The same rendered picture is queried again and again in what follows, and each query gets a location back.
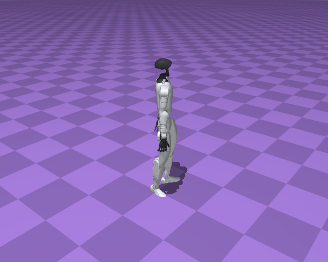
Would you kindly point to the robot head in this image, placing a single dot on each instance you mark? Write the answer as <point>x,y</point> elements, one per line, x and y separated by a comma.
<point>163,63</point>

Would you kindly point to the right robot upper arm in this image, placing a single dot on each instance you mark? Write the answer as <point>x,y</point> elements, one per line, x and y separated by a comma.
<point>163,94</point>

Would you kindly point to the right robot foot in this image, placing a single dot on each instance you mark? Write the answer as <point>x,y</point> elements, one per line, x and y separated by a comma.
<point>158,191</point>

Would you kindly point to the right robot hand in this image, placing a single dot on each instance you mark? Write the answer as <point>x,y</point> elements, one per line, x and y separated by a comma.
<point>163,144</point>

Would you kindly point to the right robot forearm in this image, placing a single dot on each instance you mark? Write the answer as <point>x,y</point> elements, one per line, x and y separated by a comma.
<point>163,125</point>

